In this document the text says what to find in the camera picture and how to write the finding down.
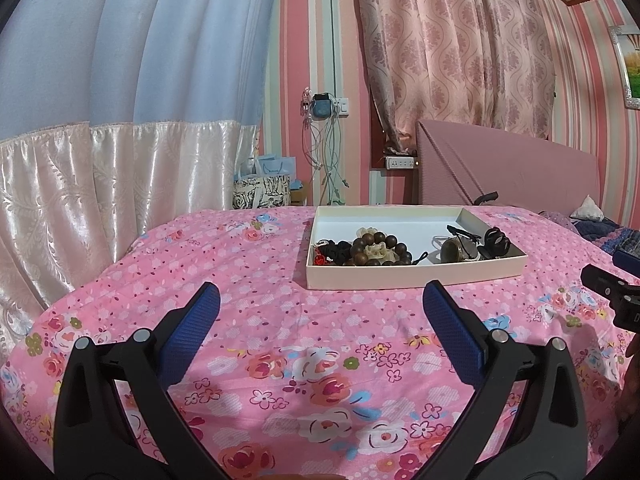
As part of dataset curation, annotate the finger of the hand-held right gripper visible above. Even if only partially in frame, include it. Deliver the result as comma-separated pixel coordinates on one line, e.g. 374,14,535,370
613,247,640,279
580,264,640,302

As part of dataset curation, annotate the grey white pillow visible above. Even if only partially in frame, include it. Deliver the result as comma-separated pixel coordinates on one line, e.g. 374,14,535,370
569,195,609,222

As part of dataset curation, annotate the pink floral bedsheet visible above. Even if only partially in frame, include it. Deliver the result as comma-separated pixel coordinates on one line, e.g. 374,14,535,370
0,205,640,480

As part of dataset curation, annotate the black and white patterned bag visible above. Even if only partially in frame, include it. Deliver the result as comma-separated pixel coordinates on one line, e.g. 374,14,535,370
232,174,292,210

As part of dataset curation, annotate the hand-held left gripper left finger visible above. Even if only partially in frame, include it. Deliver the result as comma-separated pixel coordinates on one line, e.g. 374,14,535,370
51,281,222,480

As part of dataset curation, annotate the blue charger device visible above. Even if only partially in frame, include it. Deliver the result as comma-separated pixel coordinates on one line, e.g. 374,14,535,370
309,92,335,119

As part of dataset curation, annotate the light blue gift bag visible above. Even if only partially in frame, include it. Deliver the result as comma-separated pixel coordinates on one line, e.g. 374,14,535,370
254,155,297,177

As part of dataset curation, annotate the white shallow tray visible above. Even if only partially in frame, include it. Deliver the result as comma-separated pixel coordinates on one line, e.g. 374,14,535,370
305,205,529,291

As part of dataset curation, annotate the brown hair clip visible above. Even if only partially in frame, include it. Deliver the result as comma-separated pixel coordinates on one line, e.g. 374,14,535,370
446,224,485,262

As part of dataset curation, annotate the pink padded headboard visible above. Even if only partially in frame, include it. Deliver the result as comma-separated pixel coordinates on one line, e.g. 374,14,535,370
415,119,601,207

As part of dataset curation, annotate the framed wall picture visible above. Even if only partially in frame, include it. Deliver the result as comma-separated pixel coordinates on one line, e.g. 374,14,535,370
607,22,640,109

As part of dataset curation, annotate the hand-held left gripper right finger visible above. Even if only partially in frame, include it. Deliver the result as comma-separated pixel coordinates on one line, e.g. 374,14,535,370
414,281,589,480

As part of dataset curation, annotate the dark blue knitted blanket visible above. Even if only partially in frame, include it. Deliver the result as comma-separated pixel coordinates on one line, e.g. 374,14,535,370
540,210,640,257

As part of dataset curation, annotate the black scrunchie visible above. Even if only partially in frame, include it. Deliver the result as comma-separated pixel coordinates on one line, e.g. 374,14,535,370
326,240,359,266

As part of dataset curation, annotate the beige bead bracelet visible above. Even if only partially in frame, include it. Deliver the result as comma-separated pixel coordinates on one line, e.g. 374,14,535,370
355,227,402,266

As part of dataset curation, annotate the brown wooden bead bracelet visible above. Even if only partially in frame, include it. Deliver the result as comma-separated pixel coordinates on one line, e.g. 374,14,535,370
349,230,414,267

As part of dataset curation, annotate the pink patterned curtain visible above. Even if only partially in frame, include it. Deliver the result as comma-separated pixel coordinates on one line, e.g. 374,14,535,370
351,0,559,154

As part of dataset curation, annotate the bunch of hanging cables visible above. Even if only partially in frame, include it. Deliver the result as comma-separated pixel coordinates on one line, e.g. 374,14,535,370
304,115,352,206

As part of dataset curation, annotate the black hair claw clip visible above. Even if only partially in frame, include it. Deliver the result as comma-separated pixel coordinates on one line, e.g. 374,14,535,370
482,227,511,260

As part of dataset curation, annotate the blue and white satin curtain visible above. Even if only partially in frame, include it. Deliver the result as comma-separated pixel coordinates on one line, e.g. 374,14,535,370
0,0,282,358

